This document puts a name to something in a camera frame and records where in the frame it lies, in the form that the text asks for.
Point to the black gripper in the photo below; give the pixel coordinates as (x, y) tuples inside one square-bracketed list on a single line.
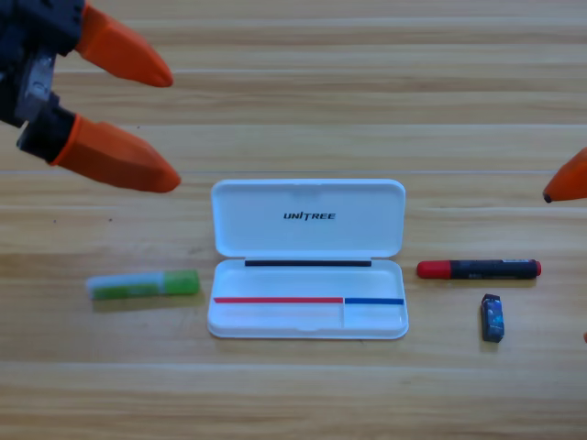
[(14, 36)]

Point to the orange gripper finger with dark tip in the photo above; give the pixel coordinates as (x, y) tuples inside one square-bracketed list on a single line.
[(571, 183)]

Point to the dark blue eraser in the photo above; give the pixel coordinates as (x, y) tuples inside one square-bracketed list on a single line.
[(493, 318)]

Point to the red and black marker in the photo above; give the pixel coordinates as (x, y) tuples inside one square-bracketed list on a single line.
[(481, 269)]

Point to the white Unitree pencil case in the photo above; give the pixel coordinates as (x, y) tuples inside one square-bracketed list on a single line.
[(275, 229)]

